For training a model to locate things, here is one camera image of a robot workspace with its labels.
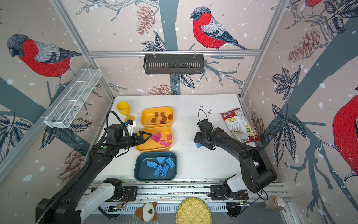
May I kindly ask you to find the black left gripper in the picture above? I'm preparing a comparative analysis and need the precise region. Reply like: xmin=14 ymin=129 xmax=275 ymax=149
xmin=117 ymin=131 xmax=152 ymax=150

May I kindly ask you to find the long blue lego brick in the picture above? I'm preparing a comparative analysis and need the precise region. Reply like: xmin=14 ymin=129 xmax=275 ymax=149
xmin=146 ymin=161 xmax=158 ymax=169

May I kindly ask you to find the blue sloped lego brick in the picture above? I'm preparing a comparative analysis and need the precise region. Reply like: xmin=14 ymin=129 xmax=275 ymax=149
xmin=156 ymin=156 xmax=167 ymax=165

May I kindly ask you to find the blue lego brick front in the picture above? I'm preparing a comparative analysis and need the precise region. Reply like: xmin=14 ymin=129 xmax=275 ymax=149
xmin=153 ymin=165 xmax=163 ymax=177

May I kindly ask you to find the blue lego brick large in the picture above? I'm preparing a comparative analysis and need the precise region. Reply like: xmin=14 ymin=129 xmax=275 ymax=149
xmin=160 ymin=164 xmax=170 ymax=177

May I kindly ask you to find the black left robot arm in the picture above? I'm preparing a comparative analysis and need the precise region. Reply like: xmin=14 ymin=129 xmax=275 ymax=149
xmin=35 ymin=124 xmax=152 ymax=224

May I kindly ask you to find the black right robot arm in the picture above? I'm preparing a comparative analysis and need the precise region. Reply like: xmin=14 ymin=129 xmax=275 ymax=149
xmin=194 ymin=119 xmax=277 ymax=193

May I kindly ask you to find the near yellow plastic bin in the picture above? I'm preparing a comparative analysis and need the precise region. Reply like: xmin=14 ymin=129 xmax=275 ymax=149
xmin=136 ymin=127 xmax=173 ymax=153

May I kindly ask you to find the yellow plastic bin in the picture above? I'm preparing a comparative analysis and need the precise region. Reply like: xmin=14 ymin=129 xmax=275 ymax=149
xmin=136 ymin=127 xmax=173 ymax=153
xmin=141 ymin=107 xmax=174 ymax=128

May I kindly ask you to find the far yellow plastic bin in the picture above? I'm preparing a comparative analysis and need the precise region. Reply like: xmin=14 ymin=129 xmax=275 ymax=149
xmin=141 ymin=107 xmax=174 ymax=128

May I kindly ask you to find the yellow plastic goblet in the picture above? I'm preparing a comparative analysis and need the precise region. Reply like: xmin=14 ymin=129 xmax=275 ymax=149
xmin=116 ymin=101 xmax=135 ymax=121

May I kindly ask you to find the snack chips bag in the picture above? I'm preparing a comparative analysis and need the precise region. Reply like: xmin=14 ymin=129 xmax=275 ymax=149
xmin=220 ymin=108 xmax=261 ymax=143

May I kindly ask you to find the dark teal plastic bin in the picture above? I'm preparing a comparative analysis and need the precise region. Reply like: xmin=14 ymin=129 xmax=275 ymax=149
xmin=134 ymin=152 xmax=178 ymax=182

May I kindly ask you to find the woven bamboo tray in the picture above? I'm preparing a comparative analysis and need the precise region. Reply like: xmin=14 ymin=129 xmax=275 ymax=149
xmin=175 ymin=197 xmax=213 ymax=224

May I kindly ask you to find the plush dog toy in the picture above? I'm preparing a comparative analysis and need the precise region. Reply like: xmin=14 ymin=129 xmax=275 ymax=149
xmin=135 ymin=202 xmax=158 ymax=222

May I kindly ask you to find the amber glass jar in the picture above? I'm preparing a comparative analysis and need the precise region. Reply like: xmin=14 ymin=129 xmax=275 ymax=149
xmin=265 ymin=196 xmax=286 ymax=211

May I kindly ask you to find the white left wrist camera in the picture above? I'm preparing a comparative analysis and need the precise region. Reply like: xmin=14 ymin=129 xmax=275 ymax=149
xmin=125 ymin=119 xmax=137 ymax=136

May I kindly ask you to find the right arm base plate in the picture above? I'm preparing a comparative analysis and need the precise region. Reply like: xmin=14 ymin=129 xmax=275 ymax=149
xmin=207 ymin=185 xmax=249 ymax=201

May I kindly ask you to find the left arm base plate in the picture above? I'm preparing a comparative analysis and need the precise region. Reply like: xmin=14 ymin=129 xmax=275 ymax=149
xmin=106 ymin=186 xmax=138 ymax=202

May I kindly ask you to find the black wall basket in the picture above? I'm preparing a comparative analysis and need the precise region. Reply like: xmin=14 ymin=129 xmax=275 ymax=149
xmin=143 ymin=54 xmax=205 ymax=75

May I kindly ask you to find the white wire mesh basket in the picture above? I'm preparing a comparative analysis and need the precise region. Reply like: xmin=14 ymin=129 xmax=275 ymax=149
xmin=44 ymin=68 xmax=102 ymax=128

